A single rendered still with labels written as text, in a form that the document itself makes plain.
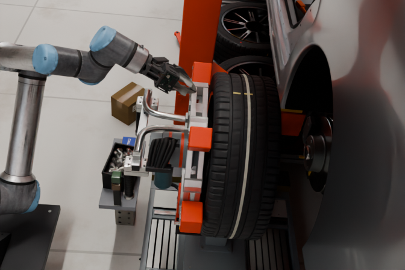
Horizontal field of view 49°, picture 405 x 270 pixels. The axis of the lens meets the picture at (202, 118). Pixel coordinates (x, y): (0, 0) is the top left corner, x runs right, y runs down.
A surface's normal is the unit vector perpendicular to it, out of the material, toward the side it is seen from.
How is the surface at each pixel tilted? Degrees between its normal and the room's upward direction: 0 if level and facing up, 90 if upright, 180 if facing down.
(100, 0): 0
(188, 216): 0
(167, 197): 0
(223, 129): 28
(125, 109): 90
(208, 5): 90
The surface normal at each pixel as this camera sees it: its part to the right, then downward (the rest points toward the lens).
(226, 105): 0.10, -0.56
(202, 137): 0.07, -0.20
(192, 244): 0.11, -0.73
